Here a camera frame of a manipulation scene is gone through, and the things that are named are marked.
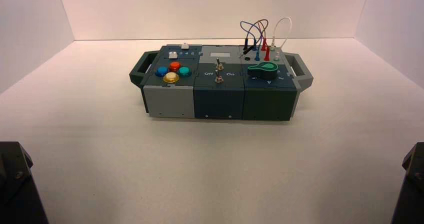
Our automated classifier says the white jumper cable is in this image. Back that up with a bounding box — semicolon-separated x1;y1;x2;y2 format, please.
273;17;293;50

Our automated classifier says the modular grey green control box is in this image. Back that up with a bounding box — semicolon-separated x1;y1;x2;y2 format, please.
129;44;314;121

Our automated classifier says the brown jumper cable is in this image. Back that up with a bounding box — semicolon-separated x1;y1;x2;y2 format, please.
245;19;270;44

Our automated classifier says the grey box handle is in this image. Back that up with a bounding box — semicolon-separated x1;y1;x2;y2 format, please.
283;52;314;90

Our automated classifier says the dark green box handle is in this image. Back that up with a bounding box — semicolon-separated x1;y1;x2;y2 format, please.
129;50;160;87

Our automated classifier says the green teardrop rotary knob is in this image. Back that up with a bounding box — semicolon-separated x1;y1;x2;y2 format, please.
247;62;279;81

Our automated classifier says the yellow round push button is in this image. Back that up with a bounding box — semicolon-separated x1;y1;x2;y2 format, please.
162;72;180;84

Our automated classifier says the blue jumper cable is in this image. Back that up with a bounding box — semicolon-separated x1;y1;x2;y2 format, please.
239;21;263;49

